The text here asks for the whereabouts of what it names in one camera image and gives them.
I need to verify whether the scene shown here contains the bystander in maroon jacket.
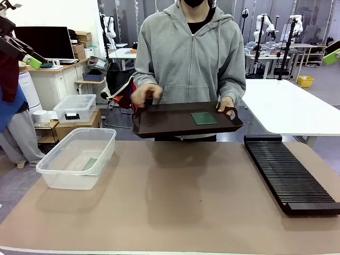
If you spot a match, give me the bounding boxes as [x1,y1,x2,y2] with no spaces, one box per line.
[0,53,46,167]

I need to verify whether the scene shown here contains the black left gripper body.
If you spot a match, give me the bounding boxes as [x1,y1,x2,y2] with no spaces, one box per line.
[0,16,19,55]

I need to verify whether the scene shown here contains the green square PCB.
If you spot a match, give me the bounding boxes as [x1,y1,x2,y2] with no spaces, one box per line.
[190,112,218,125]
[83,157,99,172]

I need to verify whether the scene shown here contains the grey-sleeved right forearm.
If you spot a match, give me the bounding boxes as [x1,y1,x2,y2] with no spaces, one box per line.
[132,70,157,91]

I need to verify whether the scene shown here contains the white air purifier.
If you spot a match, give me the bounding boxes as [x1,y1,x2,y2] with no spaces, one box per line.
[18,70,43,111]

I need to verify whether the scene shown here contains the white background desk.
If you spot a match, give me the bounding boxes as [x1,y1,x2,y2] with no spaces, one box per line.
[107,47,138,71]

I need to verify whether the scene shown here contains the large white table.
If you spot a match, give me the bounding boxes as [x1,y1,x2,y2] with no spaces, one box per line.
[240,79,340,148]

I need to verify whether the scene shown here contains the stacked cardboard boxes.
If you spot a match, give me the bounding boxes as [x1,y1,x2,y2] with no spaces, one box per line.
[71,31,92,61]

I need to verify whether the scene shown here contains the yellow plastic bin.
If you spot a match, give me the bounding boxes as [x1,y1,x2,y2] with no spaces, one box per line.
[296,75,316,88]

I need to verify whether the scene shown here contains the wooden open shelf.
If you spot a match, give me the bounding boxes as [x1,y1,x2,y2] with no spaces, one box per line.
[305,44,327,67]

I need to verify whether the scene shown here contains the black pole with lamp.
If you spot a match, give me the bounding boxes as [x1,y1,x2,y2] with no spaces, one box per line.
[240,7,250,46]

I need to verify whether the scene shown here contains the black labelled parts tray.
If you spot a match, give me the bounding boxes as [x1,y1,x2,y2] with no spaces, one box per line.
[87,55,109,70]

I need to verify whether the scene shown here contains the black stand pole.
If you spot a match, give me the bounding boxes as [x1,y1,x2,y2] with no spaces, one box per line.
[253,15,266,64]

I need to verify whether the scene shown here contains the black computer monitor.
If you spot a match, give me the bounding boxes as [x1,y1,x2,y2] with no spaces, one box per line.
[13,26,76,61]

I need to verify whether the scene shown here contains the clear lidded storage box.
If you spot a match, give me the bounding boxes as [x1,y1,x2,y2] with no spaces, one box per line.
[53,93,97,124]

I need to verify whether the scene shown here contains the dark brown serving tray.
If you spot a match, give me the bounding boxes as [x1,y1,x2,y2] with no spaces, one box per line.
[132,100,244,139]

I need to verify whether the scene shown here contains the small white cylinder device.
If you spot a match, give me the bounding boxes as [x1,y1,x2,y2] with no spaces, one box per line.
[32,110,51,124]

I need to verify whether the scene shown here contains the black tripod pole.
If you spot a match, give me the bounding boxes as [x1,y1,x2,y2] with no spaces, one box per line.
[277,18,298,80]

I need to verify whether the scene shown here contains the black chair with clothes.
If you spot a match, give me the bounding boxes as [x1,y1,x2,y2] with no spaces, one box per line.
[100,63,136,109]

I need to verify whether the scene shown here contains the navy blue bin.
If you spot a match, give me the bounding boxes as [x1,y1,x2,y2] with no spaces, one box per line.
[82,70,106,82]

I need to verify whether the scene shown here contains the small white side table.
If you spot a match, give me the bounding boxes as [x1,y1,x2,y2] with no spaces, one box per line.
[75,78,107,97]

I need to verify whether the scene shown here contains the clear plastic open box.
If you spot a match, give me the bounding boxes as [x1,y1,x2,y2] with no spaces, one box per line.
[36,127,117,191]

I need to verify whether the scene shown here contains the large brown cardboard box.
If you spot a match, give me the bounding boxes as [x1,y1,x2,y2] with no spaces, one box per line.
[54,107,103,141]

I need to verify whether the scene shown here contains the grey-sleeved left forearm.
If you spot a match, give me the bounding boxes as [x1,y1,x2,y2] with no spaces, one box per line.
[217,71,247,103]

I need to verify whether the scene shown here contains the person's right hand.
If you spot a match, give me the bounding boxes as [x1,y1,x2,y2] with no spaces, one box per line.
[131,83,163,107]

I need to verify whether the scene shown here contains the black slotted PCB rack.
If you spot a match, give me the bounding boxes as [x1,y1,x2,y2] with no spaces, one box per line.
[243,134,340,216]

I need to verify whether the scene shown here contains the person's left hand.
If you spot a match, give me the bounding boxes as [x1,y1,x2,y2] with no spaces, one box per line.
[219,97,236,117]

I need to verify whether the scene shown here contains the white cabinet desk wooden top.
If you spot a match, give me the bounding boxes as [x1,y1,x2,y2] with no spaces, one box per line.
[20,57,90,111]

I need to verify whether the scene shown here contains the black undershirt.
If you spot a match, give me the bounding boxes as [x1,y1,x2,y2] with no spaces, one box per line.
[187,10,216,35]

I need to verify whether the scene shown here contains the black face mask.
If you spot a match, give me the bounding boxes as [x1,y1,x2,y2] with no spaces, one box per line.
[183,0,205,8]

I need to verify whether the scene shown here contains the person in grey hoodie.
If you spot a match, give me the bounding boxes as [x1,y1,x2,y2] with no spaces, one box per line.
[132,4,247,141]

